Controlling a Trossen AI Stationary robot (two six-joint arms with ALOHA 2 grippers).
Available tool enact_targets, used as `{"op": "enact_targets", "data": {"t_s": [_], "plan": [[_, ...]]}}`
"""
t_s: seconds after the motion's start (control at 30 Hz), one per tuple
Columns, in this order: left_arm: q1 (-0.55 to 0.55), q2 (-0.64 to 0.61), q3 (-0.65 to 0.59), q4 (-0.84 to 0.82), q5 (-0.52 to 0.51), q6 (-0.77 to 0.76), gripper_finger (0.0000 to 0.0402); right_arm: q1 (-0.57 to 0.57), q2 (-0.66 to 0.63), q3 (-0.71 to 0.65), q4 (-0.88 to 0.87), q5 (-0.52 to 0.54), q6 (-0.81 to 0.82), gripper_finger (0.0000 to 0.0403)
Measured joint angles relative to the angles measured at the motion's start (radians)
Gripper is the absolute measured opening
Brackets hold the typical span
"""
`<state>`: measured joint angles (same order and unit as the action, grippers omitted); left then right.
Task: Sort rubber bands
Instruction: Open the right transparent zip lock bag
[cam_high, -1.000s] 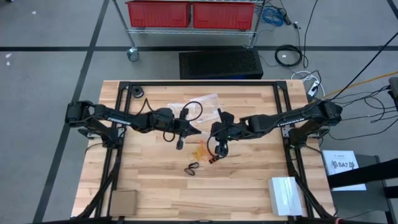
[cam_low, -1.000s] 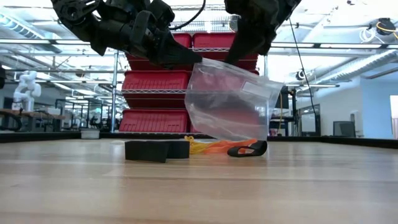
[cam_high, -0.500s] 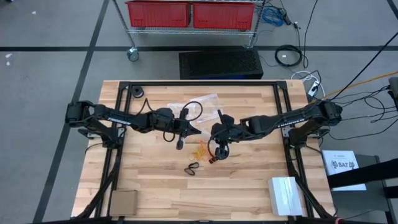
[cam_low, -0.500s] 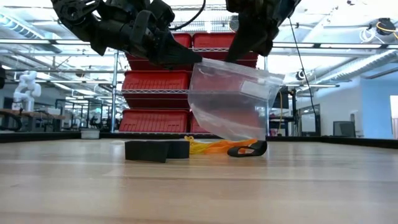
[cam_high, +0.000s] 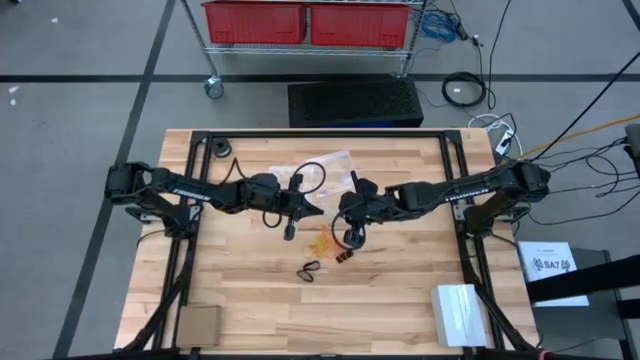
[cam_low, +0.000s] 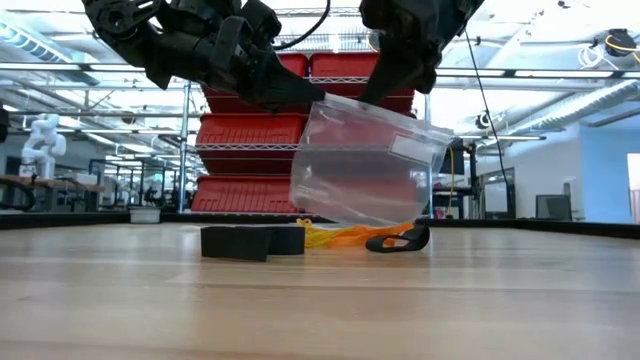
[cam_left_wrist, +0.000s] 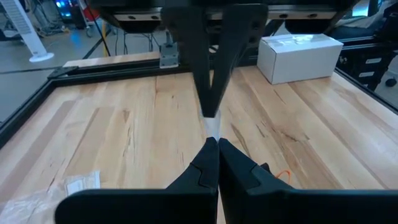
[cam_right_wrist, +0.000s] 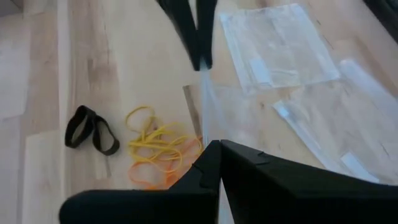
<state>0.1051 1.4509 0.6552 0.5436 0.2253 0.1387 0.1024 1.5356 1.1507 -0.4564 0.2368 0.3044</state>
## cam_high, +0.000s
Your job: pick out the white power strip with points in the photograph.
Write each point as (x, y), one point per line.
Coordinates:
(504, 142)

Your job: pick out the grey device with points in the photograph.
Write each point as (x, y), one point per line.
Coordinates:
(634, 145)

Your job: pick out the grey cart caster wheel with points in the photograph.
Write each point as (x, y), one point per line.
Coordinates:
(214, 89)

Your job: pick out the brown cardboard piece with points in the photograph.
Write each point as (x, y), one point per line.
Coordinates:
(199, 326)

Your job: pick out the black tape roll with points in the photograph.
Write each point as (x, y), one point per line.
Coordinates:
(214, 149)

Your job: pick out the white cardboard box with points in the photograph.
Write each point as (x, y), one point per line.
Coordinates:
(457, 315)

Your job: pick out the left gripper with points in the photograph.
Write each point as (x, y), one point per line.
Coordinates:
(291, 207)

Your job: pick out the red plastic storage bin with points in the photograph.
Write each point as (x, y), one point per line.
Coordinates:
(255, 22)
(360, 25)

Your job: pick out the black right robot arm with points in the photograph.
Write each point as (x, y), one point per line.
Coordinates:
(465, 194)

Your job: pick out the black power adapter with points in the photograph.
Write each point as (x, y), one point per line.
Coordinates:
(457, 25)

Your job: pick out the black metal beam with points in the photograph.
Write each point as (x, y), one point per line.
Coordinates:
(585, 280)

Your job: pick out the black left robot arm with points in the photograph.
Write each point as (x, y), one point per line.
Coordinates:
(192, 192)

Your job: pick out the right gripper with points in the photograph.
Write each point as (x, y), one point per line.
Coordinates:
(362, 210)

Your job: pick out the white printed paper sheet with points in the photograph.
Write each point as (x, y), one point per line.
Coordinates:
(550, 265)

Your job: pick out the black floor mat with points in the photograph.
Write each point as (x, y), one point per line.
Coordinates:
(355, 102)

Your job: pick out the dark grey platform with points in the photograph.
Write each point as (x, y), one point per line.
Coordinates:
(575, 325)

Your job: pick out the small black block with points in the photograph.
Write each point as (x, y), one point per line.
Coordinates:
(347, 256)

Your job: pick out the black aluminium table frame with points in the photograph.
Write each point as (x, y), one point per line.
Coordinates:
(415, 133)

